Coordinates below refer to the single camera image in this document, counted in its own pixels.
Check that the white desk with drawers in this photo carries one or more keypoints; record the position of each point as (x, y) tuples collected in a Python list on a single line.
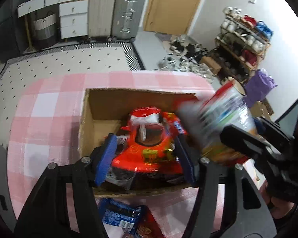
[(73, 7)]

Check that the red chocolate pie packet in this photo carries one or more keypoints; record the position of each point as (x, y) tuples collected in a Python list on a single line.
[(144, 156)]

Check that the white and red snack packet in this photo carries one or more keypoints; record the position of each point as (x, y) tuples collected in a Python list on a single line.
[(149, 119)]

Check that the grey door mat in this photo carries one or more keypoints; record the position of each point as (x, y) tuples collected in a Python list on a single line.
[(165, 38)]

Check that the woven basket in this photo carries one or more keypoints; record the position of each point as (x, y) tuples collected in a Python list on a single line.
[(44, 29)]

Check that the small cardboard box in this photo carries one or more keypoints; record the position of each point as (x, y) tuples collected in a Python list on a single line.
[(211, 64)]

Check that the pile of shoes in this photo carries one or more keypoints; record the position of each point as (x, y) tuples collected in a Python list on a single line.
[(186, 54)]

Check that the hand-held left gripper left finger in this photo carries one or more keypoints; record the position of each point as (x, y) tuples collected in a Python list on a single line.
[(104, 161)]

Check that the person's right hand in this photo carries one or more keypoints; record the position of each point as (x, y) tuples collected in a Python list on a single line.
[(280, 209)]

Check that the purple bag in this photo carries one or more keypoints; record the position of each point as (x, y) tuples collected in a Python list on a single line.
[(259, 86)]

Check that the colourful striped snack packet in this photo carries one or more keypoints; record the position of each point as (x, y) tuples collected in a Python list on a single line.
[(221, 114)]

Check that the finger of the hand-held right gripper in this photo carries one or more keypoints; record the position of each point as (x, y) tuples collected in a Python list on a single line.
[(260, 126), (243, 141)]

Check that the blue cookie packet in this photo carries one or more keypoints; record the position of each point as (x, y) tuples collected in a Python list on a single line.
[(119, 213)]

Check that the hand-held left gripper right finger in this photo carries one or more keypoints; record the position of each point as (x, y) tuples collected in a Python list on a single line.
[(187, 161)]

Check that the wooden door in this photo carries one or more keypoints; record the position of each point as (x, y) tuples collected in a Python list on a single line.
[(173, 5)]

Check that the grey refrigerator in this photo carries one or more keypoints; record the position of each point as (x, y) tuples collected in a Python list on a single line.
[(5, 37)]

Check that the beige suitcase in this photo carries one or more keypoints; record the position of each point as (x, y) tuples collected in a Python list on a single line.
[(101, 12)]

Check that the dotted rug with striped edge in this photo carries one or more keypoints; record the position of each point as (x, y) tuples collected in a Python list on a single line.
[(64, 62)]

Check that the pink checked tablecloth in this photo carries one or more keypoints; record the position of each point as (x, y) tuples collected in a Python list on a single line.
[(44, 119)]

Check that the silver suitcase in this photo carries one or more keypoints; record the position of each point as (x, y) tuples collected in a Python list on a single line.
[(129, 12)]

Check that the red packet with blue logo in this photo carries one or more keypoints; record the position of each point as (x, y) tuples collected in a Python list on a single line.
[(175, 124)]

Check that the brown cardboard box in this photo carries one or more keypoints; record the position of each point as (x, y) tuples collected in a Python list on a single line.
[(106, 106)]

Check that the wooden shoe rack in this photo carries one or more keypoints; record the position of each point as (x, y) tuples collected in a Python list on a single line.
[(245, 47)]

